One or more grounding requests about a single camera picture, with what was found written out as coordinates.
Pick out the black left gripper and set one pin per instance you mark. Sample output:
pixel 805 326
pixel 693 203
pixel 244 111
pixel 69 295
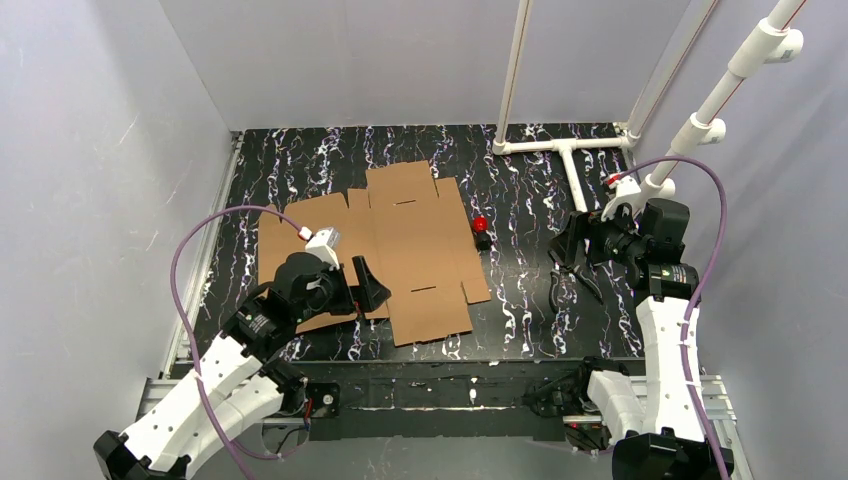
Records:
pixel 357 291

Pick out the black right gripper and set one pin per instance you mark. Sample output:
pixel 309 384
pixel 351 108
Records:
pixel 597 244

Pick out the brown cardboard box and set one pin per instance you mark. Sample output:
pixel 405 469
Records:
pixel 415 234

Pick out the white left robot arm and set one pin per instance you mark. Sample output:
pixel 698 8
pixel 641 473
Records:
pixel 242 378

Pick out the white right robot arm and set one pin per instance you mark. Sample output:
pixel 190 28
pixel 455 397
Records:
pixel 665 434

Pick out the small red ball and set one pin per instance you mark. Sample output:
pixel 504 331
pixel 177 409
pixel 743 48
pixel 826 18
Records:
pixel 480 226

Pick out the black handled pliers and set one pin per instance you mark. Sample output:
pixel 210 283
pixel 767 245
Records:
pixel 565 284

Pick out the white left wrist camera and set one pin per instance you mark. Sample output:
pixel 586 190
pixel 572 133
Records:
pixel 323 242

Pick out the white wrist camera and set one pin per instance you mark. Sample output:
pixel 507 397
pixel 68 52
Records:
pixel 323 242
pixel 623 190

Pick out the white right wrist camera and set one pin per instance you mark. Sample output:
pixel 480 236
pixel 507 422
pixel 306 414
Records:
pixel 623 190

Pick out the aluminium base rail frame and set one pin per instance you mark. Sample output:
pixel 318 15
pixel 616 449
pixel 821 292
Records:
pixel 427 399

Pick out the white PVC camera pole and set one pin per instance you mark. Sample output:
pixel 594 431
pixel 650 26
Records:
pixel 771 40

